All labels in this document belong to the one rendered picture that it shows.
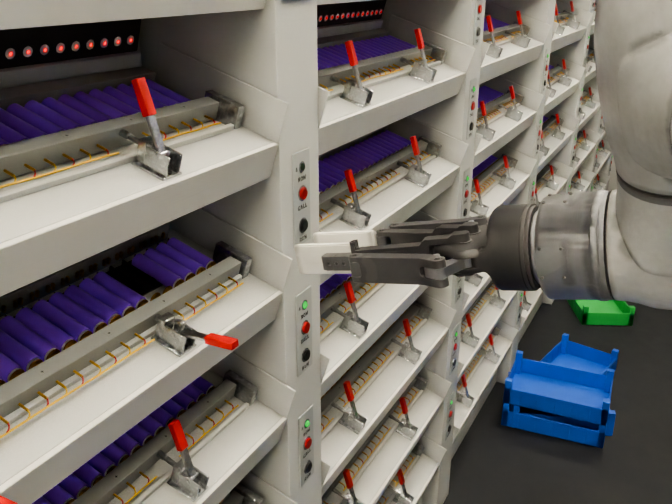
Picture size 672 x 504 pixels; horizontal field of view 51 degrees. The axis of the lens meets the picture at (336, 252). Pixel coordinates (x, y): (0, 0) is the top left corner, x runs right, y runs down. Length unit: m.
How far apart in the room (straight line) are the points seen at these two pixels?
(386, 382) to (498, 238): 0.84
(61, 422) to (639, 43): 0.54
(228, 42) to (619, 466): 1.73
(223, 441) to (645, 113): 0.66
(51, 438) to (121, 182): 0.23
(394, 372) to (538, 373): 1.04
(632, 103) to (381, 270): 0.26
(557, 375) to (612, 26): 1.99
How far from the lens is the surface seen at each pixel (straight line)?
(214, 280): 0.84
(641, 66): 0.46
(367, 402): 1.34
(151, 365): 0.74
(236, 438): 0.94
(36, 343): 0.73
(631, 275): 0.57
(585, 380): 2.39
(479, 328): 2.04
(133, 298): 0.79
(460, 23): 1.46
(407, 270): 0.60
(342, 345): 1.14
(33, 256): 0.59
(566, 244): 0.57
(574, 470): 2.17
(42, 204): 0.62
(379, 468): 1.49
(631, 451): 2.30
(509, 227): 0.59
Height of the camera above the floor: 1.31
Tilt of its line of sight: 22 degrees down
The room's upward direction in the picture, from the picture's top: straight up
